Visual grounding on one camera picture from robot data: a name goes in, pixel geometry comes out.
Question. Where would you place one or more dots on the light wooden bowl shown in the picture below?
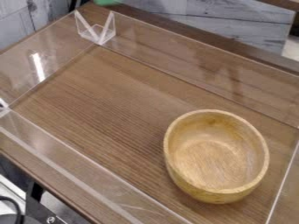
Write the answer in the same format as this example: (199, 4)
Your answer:
(216, 155)

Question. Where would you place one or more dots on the clear acrylic tray wall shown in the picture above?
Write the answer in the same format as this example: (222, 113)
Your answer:
(95, 152)

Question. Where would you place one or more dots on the black table leg frame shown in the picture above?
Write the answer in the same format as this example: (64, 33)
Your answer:
(44, 207)

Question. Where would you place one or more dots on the clear acrylic corner bracket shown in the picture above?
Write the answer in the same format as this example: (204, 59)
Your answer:
(99, 34)

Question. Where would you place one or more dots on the green rectangular block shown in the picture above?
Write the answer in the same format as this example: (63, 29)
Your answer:
(107, 2)

